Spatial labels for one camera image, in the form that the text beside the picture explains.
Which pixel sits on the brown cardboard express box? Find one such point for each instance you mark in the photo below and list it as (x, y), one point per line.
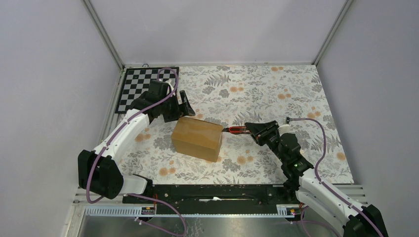
(197, 138)

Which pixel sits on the black white checkerboard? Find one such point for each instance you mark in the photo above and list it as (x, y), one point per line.
(135, 82)

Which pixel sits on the red black utility knife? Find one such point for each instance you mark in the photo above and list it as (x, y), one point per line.
(236, 130)

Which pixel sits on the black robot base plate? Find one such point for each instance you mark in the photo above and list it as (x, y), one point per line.
(243, 200)

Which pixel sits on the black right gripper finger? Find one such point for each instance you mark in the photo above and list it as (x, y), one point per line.
(263, 137)
(261, 126)

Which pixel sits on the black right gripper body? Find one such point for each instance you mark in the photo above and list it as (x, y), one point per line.
(274, 146)

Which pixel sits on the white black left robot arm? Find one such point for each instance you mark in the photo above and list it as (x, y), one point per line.
(98, 170)

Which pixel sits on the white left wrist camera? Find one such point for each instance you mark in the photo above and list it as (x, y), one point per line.
(171, 83)

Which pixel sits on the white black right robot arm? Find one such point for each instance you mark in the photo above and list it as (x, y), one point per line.
(347, 216)

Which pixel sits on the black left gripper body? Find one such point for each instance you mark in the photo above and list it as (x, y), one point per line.
(171, 109)

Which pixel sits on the floral patterned table mat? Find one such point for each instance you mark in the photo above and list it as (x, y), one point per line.
(231, 96)

